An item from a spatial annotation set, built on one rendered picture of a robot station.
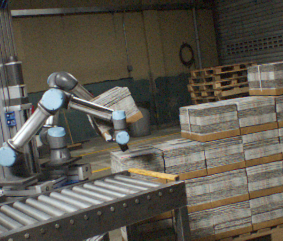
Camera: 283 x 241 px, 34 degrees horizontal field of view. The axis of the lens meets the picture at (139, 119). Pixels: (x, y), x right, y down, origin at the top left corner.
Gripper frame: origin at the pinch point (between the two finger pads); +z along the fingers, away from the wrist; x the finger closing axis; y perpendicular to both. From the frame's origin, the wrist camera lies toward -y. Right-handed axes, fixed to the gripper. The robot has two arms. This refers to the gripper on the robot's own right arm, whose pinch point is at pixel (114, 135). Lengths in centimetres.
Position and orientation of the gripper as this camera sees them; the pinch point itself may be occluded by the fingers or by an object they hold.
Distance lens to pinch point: 296.1
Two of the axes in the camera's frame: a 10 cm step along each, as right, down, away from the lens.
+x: -8.5, 5.0, -1.7
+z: -2.3, -0.6, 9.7
